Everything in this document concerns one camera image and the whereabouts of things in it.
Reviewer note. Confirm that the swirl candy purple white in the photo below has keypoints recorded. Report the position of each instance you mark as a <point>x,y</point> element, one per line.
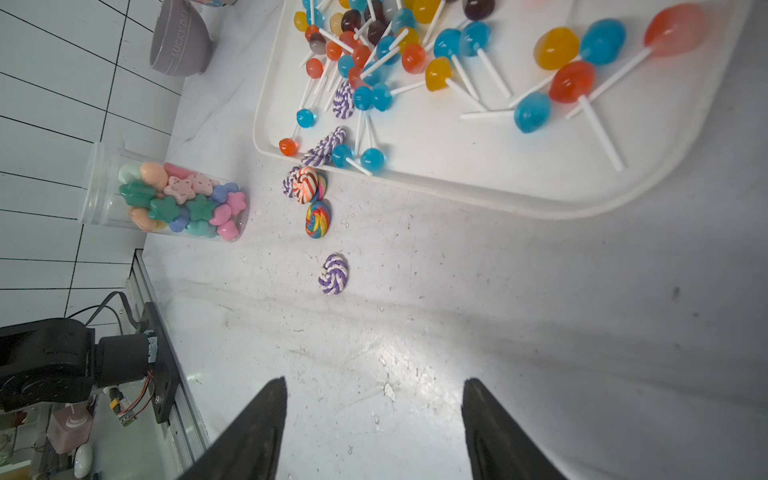
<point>334,274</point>

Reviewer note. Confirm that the swirl candy rainbow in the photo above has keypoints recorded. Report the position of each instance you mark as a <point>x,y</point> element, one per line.
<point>318,219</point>

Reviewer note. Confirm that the colourful patterned bowl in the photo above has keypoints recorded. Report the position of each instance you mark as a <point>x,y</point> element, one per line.
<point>215,3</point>

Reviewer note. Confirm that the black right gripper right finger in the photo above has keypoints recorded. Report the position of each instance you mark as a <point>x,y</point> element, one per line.
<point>498,448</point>

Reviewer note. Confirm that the aluminium mounting rail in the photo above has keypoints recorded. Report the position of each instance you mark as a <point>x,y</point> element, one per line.
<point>173,407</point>

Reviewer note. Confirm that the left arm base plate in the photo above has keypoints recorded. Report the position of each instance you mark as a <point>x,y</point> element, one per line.
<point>166,372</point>

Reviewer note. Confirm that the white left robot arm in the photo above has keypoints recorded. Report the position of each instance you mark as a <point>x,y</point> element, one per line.
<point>60,360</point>

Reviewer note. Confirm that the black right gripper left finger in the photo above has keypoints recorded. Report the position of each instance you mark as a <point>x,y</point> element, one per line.
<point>250,446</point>

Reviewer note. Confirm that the pile of colourful lollipops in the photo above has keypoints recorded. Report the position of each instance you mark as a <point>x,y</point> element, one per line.
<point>350,51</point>

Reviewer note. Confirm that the white plastic tray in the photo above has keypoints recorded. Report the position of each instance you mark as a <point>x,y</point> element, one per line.
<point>653,116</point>

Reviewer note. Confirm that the swirl candy red white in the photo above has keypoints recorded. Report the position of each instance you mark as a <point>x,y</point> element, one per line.
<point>305,185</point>

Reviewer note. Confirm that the jar of pastel candies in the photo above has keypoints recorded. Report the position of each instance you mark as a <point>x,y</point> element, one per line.
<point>128,190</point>

